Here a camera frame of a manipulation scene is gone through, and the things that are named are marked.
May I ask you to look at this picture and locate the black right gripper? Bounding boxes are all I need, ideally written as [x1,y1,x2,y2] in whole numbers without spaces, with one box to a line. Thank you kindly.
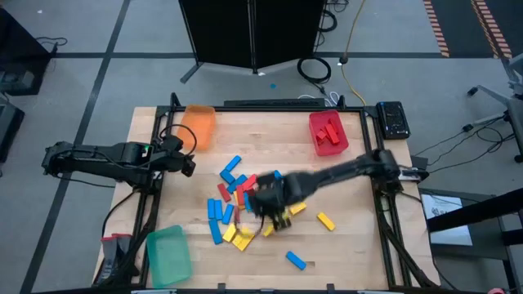
[248,171,297,232]

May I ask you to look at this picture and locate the orange plastic bin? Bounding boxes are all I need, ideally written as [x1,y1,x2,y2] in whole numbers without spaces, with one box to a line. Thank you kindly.
[178,104,217,153]

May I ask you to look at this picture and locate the red plastic bin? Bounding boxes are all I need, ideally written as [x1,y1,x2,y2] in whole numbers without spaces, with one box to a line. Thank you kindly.
[308,109,350,158]

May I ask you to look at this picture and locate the long black power strip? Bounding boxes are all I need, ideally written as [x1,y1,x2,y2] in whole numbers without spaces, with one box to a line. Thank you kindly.
[223,98,326,108]

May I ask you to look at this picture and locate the green plastic bin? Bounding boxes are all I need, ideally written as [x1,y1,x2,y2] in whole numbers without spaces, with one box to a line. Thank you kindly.
[145,225,194,289]

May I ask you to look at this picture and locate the grey clamp with red tip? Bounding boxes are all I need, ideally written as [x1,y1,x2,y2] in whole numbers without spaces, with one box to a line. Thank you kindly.
[97,235,120,285]
[115,233,132,266]

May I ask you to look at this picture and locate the black room divider screen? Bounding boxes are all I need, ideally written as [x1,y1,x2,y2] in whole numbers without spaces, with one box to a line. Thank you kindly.
[178,0,328,85]

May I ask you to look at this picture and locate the black control box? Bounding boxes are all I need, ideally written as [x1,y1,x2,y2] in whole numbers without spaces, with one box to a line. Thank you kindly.
[375,100,411,140]

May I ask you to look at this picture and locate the black floor box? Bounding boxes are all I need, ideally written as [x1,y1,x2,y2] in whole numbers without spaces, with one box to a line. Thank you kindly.
[0,101,25,164]

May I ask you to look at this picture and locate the grey device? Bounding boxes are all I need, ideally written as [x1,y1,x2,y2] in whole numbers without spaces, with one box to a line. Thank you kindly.
[0,69,36,93]

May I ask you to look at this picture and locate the white paper sheet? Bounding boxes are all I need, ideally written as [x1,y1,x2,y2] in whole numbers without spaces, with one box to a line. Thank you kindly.
[420,194,474,247]

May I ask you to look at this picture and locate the black cabinet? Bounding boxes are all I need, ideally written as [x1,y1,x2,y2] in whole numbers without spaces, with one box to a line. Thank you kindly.
[0,7,52,97]

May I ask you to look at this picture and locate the black crossbeam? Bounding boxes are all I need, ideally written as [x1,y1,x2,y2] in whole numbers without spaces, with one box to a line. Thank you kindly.
[426,187,523,247]

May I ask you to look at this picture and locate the grey side table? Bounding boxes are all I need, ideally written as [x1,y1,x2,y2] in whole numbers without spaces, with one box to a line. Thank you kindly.
[417,186,523,294]

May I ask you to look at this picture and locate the grey office chair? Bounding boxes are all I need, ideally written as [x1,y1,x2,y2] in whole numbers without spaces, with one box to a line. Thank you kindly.
[467,52,523,164]

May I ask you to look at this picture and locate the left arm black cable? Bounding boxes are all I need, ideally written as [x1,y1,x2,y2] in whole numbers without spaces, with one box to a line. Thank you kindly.
[159,123,198,155]

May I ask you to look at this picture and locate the black aluminium table frame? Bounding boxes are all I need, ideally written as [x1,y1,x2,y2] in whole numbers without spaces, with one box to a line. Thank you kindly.
[92,92,440,294]

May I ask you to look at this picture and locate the white cable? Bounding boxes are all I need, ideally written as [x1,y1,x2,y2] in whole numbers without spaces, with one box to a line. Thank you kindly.
[297,91,341,108]

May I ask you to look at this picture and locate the black coiled floor cable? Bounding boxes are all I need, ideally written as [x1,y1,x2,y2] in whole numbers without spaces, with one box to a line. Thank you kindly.
[296,56,332,89]

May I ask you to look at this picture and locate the black cable with plug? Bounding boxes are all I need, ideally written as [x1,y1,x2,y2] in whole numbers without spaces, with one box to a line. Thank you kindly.
[35,36,69,56]

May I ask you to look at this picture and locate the yellow cable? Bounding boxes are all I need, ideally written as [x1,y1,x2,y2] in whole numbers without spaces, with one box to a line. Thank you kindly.
[340,0,368,106]

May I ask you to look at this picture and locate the black looped cable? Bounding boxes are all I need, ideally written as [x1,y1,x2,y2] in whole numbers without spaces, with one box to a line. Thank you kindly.
[318,0,348,33]

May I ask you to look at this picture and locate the black floor cables with adapter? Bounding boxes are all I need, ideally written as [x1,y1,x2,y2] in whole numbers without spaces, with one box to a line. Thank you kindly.
[412,114,516,175]

